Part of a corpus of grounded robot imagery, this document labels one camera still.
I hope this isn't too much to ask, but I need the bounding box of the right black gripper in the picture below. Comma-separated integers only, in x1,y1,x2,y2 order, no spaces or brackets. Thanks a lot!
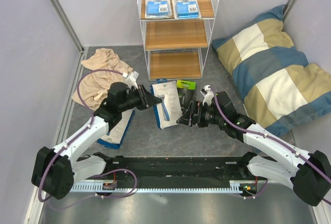
176,100,225,128

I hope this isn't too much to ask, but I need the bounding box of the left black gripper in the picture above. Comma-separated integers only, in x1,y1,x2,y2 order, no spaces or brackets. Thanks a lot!
118,84,161,112

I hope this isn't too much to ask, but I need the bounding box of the Harry's razor box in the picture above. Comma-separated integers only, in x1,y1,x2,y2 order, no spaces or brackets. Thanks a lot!
151,81,182,129
97,109,135,150

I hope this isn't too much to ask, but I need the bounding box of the blue Gillette razor blister pack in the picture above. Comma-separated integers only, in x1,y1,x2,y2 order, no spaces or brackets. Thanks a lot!
145,0,172,19

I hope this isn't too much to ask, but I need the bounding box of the Gillette razor white card pack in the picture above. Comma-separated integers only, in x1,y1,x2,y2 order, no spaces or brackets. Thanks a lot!
172,0,201,20

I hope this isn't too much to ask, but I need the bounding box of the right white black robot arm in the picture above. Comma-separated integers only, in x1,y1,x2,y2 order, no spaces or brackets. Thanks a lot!
177,90,330,206

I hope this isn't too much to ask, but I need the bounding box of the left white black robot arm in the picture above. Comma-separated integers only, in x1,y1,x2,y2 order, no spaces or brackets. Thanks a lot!
31,82,162,200

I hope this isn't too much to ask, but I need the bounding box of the black green Gillette razor box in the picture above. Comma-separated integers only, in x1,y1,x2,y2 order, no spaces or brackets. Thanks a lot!
176,80,196,113

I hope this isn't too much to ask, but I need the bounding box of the beige crumpled cloth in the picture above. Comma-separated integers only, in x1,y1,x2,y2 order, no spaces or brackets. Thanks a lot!
71,48,133,110

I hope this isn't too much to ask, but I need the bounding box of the blue beige checkered pillow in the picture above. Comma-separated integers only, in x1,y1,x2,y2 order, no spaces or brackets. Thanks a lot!
212,5,330,137

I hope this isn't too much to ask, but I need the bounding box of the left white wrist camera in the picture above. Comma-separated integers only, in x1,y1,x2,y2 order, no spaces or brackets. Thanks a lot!
122,71,139,89

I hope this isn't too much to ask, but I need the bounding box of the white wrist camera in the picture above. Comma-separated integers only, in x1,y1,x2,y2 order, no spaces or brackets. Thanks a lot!
122,71,139,89
200,85,214,106

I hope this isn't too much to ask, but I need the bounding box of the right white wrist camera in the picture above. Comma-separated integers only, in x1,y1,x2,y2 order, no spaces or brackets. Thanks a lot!
200,85,214,106

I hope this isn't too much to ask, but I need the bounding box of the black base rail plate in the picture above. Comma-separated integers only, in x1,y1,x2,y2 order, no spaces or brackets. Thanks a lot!
77,151,269,187

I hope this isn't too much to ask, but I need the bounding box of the light blue slotted cable duct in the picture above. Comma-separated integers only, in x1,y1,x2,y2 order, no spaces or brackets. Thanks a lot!
69,181,267,193

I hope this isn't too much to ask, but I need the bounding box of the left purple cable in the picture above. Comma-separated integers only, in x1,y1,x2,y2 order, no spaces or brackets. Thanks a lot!
38,69,138,211

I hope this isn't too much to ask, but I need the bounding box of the purple cable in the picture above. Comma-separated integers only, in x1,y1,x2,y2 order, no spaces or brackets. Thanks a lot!
210,85,331,205
38,69,138,211

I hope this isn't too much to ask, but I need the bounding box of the white wire wooden shelf unit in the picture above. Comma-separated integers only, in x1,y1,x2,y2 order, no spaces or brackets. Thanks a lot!
137,0,219,80

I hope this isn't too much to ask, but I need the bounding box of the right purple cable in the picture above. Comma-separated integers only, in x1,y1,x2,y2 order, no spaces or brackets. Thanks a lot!
210,85,331,205

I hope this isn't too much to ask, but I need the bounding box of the aluminium frame rail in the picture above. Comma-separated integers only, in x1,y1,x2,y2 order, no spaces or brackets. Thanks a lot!
49,0,84,53

